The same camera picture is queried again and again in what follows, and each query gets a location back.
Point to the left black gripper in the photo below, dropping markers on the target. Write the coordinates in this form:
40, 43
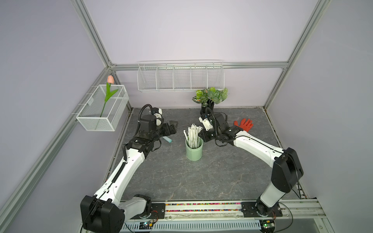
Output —
173, 128

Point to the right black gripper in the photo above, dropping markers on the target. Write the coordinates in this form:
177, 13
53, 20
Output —
203, 136

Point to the green cylindrical storage cup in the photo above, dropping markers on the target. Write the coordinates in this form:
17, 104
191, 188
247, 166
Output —
194, 154

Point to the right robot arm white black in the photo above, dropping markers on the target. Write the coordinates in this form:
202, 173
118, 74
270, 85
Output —
286, 167

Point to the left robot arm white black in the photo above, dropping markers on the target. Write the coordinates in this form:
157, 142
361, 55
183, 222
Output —
102, 212

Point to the bundle of wrapped white straws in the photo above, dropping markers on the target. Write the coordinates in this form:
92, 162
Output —
192, 136

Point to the teal garden trowel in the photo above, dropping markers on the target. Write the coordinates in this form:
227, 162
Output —
167, 139

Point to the black vase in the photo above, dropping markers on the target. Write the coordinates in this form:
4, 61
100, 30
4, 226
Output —
209, 104

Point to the green artificial plant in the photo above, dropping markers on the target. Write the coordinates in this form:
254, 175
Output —
216, 95

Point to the red work glove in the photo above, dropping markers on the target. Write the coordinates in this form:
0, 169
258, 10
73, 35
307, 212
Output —
245, 124

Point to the pink artificial tulip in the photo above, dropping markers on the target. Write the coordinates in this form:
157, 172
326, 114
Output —
109, 93

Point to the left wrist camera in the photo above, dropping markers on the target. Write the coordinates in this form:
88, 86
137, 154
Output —
150, 122

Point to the white wire wall shelf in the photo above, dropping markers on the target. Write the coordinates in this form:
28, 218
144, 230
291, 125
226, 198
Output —
180, 75

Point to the white mesh wall basket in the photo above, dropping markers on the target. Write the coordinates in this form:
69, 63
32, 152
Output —
88, 113

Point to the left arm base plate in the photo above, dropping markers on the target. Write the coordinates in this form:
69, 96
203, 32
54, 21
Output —
155, 211

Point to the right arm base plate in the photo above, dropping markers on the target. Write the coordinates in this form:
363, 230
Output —
254, 209

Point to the aluminium frame struts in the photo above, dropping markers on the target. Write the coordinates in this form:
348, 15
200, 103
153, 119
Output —
22, 193

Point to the white slotted cable duct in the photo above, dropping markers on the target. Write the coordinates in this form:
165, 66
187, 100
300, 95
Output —
191, 226

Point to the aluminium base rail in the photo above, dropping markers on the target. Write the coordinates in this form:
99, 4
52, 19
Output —
236, 210

